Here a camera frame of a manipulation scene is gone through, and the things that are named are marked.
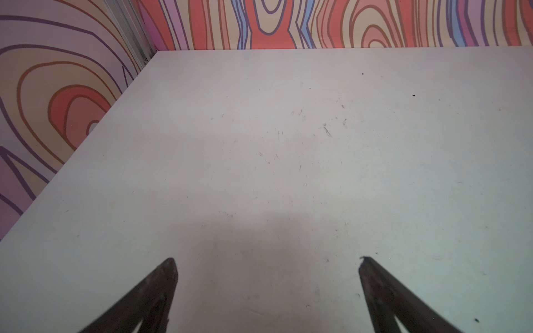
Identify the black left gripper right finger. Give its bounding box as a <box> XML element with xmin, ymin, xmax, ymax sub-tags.
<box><xmin>358</xmin><ymin>256</ymin><xmax>459</xmax><ymax>332</ymax></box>

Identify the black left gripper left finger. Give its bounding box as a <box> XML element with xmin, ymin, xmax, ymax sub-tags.
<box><xmin>82</xmin><ymin>258</ymin><xmax>178</xmax><ymax>332</ymax></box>

